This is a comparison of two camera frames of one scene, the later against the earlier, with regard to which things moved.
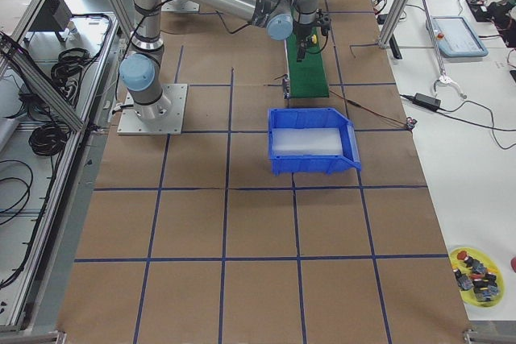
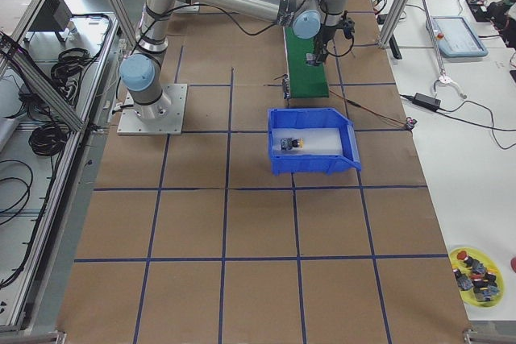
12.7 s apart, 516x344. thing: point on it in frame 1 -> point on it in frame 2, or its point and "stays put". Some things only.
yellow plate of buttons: (479, 278) stays put
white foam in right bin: (307, 141) stays put
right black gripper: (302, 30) -> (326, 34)
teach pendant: (455, 38) stays put
